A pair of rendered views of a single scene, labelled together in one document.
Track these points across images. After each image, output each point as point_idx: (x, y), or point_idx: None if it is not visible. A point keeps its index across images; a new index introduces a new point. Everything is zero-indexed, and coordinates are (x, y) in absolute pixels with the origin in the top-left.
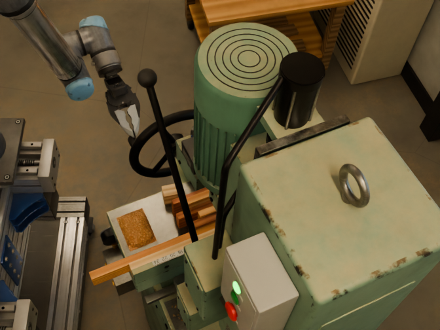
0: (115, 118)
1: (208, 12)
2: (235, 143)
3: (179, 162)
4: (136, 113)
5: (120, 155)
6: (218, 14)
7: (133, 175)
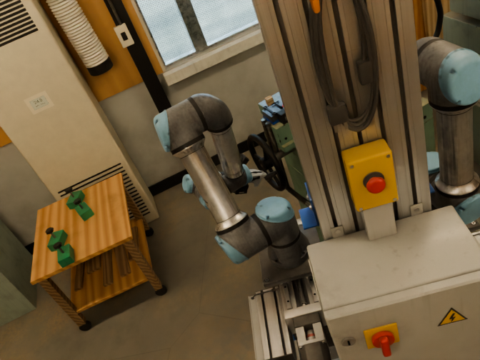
0: (256, 176)
1: (121, 238)
2: None
3: (286, 137)
4: (251, 169)
5: (222, 342)
6: (123, 233)
7: (241, 326)
